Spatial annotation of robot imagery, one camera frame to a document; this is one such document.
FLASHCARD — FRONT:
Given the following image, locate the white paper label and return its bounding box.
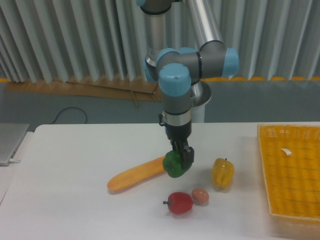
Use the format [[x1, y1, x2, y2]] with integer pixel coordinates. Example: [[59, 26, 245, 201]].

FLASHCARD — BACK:
[[281, 148, 292, 156]]

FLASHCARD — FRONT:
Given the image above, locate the black floor cable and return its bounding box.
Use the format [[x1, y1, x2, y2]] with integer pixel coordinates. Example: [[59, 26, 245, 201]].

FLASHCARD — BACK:
[[48, 106, 88, 125]]

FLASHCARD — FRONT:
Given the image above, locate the red toy bell pepper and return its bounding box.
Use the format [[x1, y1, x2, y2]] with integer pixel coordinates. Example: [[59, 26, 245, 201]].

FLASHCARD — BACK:
[[162, 192, 194, 215]]

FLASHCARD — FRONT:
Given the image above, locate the brown cardboard sheet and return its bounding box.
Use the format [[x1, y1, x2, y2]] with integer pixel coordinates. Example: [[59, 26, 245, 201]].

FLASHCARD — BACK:
[[5, 74, 162, 106]]

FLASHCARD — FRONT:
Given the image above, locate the orange toy bread loaf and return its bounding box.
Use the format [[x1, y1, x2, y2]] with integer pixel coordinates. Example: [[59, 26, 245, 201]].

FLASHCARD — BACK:
[[106, 156, 165, 193]]

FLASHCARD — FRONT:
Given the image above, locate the yellow woven basket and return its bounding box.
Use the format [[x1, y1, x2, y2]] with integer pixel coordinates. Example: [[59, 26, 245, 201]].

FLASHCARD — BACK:
[[257, 123, 320, 222]]

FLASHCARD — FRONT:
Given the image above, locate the silver laptop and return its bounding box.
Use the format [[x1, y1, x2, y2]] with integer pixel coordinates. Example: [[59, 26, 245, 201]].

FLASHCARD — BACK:
[[0, 123, 29, 167]]

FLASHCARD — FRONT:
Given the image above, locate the yellow toy bell pepper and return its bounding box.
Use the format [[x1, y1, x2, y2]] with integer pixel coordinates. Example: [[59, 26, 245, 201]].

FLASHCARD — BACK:
[[211, 158, 235, 189]]

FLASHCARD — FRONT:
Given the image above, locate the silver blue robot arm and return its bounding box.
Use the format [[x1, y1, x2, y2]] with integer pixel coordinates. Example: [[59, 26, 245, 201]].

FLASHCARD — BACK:
[[136, 0, 240, 172]]

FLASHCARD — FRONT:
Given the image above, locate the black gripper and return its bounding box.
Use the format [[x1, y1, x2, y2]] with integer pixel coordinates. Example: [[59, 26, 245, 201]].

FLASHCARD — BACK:
[[165, 122, 195, 169]]

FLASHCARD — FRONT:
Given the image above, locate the green toy bell pepper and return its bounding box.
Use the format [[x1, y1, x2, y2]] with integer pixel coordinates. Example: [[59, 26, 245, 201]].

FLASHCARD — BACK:
[[162, 150, 192, 178]]

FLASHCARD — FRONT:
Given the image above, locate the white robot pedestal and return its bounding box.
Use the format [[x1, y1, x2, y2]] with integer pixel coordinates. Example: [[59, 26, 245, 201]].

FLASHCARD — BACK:
[[191, 80, 212, 123]]

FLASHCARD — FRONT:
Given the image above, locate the brown toy egg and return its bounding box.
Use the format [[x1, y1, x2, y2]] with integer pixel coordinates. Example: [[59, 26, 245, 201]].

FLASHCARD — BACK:
[[191, 188, 210, 206]]

